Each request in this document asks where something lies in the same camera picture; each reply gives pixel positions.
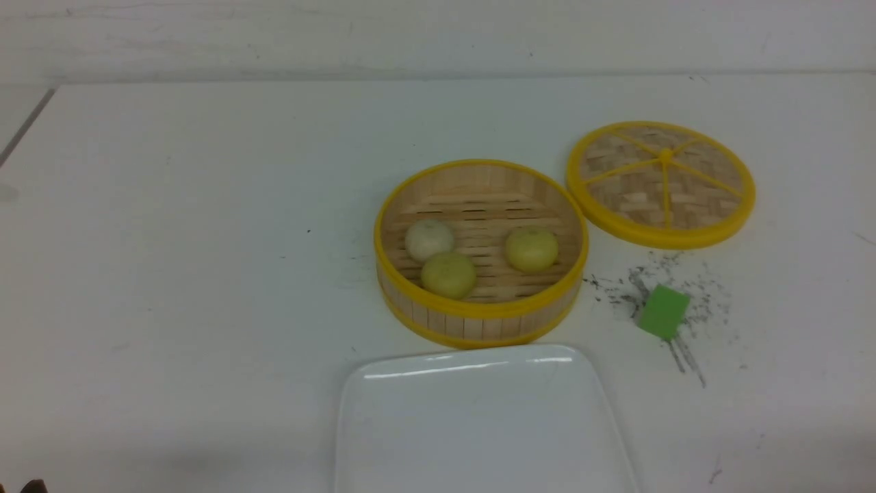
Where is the yellow steamed bun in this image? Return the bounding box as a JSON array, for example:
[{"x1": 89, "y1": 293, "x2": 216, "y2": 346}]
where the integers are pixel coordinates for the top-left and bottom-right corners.
[
  {"x1": 504, "y1": 227, "x2": 559, "y2": 273},
  {"x1": 420, "y1": 251, "x2": 478, "y2": 300}
]

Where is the yellow bamboo steamer lid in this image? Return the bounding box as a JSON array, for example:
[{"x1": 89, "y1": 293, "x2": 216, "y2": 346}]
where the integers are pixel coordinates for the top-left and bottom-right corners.
[{"x1": 565, "y1": 121, "x2": 756, "y2": 251}]

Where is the yellow bamboo steamer basket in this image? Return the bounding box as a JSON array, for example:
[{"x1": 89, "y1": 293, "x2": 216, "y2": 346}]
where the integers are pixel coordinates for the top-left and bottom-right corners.
[{"x1": 374, "y1": 159, "x2": 589, "y2": 349}]

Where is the yellow steamed bun front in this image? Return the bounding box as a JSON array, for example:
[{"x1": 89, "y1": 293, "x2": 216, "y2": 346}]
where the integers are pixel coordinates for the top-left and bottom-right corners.
[{"x1": 420, "y1": 251, "x2": 478, "y2": 300}]

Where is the white steamed bun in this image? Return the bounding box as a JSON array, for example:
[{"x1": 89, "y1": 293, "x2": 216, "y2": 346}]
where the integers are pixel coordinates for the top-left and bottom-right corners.
[{"x1": 404, "y1": 219, "x2": 456, "y2": 263}]

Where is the white rectangular plate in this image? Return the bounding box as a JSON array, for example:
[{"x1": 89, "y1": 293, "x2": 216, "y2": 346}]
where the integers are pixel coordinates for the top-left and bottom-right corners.
[{"x1": 333, "y1": 344, "x2": 639, "y2": 492}]

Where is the green sponge block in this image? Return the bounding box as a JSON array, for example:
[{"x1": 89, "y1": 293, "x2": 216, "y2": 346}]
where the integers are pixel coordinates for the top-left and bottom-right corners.
[{"x1": 637, "y1": 284, "x2": 691, "y2": 341}]

